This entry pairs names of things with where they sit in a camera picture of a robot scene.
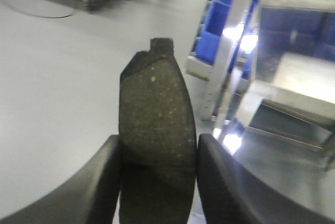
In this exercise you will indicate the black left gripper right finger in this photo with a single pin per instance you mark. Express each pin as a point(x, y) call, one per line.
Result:
point(229, 193)

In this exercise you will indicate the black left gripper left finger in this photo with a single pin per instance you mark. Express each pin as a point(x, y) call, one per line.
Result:
point(89, 196)

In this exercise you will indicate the stainless steel rack frame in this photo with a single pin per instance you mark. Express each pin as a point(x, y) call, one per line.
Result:
point(269, 68)

